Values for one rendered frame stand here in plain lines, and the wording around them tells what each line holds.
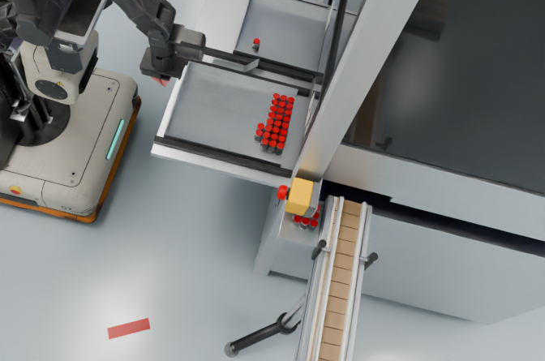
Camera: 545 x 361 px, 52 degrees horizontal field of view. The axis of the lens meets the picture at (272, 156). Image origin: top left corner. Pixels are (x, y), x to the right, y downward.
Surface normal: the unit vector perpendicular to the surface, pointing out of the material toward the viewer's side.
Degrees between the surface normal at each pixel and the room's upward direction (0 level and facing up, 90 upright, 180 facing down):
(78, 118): 0
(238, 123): 0
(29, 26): 94
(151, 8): 50
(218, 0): 0
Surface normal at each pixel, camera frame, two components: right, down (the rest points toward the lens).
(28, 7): -0.09, 0.82
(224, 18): 0.14, -0.43
